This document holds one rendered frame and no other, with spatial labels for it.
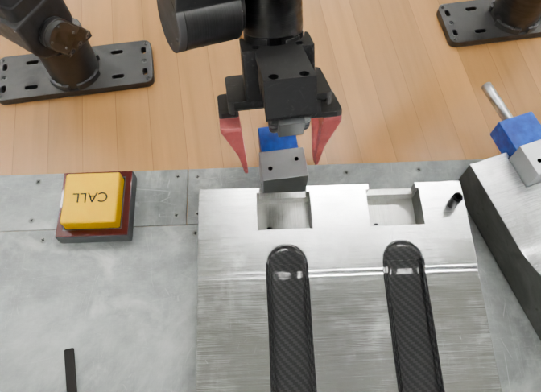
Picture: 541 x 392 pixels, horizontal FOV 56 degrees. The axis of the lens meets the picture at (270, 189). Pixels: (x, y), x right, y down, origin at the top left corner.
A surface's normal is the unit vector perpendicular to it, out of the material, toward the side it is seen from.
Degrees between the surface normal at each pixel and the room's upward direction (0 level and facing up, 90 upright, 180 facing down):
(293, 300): 6
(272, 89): 60
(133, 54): 0
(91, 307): 0
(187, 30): 67
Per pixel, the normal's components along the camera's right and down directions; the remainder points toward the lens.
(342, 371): 0.00, -0.39
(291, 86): 0.12, 0.57
